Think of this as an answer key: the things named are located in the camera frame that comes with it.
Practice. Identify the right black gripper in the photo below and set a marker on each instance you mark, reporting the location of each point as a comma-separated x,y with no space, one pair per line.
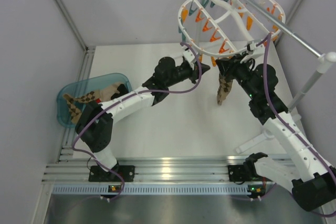
228,67

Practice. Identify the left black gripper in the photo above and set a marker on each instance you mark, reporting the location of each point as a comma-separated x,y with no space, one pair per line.
195,72

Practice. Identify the orange clothes peg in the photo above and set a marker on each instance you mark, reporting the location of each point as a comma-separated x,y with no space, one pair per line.
213,61

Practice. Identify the brown checkered sock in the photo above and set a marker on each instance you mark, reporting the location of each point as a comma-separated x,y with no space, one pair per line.
224,89
75,112

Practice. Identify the white round clip hanger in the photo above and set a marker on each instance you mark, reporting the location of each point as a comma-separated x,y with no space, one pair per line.
222,28

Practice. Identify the teal plastic basket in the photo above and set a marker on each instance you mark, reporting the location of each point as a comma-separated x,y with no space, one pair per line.
78,89

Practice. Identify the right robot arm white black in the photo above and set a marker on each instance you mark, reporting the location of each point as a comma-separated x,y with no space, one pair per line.
312,181

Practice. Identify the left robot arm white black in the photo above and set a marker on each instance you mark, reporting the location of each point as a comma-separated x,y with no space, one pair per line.
95,125

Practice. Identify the white rack base foot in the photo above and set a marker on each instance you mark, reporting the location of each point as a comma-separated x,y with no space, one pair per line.
251,145

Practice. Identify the beige sock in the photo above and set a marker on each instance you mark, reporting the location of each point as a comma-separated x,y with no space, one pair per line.
109,91

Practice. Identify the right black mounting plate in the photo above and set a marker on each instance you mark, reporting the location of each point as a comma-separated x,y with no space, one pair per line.
238,174

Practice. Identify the black mounting plate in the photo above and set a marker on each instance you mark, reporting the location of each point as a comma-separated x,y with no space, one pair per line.
98,174
238,174

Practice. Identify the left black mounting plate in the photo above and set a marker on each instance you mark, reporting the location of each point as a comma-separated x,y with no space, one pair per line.
98,174

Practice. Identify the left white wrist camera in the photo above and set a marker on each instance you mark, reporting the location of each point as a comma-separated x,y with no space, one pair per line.
190,56

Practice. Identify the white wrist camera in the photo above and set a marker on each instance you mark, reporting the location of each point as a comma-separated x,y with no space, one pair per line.
190,56
254,49

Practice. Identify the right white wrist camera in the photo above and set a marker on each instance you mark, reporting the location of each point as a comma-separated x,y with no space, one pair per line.
254,49

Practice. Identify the aluminium rail frame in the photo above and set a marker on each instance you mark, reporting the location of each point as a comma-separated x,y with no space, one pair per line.
186,138

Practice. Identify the perforated grey cable duct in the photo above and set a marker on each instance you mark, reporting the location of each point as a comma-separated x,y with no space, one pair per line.
158,189

